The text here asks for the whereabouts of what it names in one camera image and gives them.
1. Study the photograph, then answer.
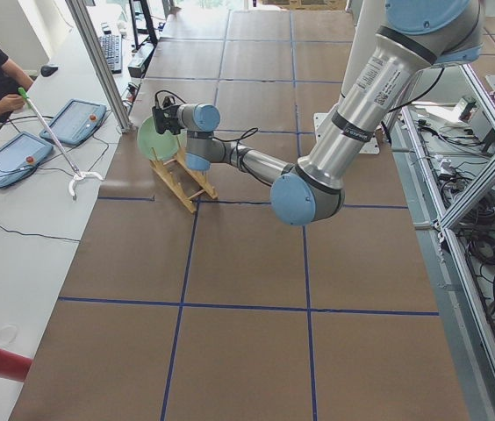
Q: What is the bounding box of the light green plate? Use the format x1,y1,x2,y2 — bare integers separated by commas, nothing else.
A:
137,117,186,161

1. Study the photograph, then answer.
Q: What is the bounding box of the black keyboard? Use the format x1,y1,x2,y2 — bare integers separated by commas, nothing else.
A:
97,33,123,74

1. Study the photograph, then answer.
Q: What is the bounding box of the blue teach pendant far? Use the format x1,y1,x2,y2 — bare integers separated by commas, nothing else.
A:
48,99,107,146

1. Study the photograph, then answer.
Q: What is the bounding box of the aluminium frame post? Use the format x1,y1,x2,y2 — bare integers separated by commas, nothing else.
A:
66,0,134,133

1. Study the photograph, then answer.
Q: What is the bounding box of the wooden dish rack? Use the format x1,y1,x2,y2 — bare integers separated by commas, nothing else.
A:
150,146,218,213

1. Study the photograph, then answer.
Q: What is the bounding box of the black computer mouse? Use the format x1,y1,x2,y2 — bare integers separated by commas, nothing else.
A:
39,64,59,77

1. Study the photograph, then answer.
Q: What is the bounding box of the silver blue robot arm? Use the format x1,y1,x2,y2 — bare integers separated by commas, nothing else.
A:
152,1,485,225

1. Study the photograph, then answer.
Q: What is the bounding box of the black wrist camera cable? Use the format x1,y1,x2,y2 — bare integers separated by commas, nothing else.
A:
212,126,260,154

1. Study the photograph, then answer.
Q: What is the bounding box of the blue teach pendant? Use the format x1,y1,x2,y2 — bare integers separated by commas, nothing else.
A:
48,99,107,146
0,132,53,188

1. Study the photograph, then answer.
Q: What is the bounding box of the blue teach pendant near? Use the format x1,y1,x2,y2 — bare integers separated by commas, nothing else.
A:
0,132,53,188

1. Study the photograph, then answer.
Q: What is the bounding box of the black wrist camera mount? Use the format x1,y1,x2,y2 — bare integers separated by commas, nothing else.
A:
152,92,180,135

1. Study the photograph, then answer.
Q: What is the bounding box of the aluminium side frame rail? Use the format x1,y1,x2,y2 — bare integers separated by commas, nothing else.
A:
387,65,495,421

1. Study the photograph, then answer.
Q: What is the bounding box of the silver reacher grabber stick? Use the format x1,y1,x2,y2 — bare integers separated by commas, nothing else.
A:
18,87,104,201

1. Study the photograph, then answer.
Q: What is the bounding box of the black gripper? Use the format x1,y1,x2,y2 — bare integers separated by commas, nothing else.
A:
169,104,183,134

